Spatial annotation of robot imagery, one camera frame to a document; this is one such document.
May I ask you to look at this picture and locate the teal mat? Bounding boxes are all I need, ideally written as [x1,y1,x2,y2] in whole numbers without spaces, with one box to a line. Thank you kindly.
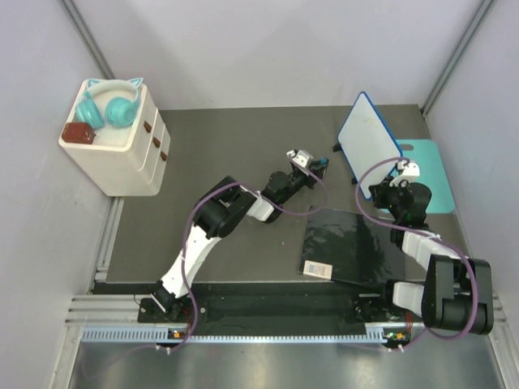
[397,139,455,214]

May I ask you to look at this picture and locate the brown leather pouch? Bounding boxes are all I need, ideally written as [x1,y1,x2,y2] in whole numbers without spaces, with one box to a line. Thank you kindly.
[61,122,96,144]

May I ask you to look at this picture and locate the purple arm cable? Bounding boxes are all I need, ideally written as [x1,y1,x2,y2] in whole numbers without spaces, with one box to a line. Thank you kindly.
[354,157,478,352]
[156,168,330,352]

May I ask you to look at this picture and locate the white drawer cabinet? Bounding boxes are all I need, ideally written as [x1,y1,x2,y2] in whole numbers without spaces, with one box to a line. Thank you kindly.
[58,78,172,198]

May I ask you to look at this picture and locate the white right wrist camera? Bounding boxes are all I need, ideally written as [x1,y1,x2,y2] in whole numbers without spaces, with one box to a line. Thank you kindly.
[389,160,420,188]

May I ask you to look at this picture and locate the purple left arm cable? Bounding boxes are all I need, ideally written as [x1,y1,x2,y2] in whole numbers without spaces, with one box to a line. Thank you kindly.
[156,168,330,352]

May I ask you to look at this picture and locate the blue framed whiteboard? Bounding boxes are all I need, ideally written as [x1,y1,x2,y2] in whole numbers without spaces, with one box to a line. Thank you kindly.
[337,92,403,181]

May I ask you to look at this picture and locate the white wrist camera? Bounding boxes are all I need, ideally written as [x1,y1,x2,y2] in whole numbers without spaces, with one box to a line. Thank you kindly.
[286,149,314,169]
[389,160,420,188]

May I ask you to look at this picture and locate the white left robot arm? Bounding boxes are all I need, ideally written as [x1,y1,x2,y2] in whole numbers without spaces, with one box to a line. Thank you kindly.
[151,157,329,322]

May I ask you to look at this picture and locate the teal cat ear headphones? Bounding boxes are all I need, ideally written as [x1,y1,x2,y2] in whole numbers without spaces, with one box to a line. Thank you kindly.
[75,78,144,130]

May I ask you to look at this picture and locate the black glossy sheet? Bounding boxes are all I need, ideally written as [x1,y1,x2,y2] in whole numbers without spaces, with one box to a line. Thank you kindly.
[298,209,406,288]

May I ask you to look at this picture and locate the aluminium frame rail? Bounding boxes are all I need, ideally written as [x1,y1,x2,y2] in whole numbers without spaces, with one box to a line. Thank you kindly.
[65,295,148,326]

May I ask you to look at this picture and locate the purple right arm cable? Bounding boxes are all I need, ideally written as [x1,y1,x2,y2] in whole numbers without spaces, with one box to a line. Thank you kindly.
[354,157,478,352]

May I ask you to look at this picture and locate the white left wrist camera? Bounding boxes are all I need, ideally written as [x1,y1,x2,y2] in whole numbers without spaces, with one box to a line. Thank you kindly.
[286,149,314,169]

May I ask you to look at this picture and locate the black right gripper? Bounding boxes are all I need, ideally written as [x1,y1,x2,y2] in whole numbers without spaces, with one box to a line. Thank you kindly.
[371,176,409,220]

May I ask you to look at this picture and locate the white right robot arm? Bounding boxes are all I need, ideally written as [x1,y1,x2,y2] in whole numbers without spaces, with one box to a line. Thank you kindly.
[369,178,494,335]

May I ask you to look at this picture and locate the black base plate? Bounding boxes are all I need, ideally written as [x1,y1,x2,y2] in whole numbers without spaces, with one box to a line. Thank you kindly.
[138,293,403,323]

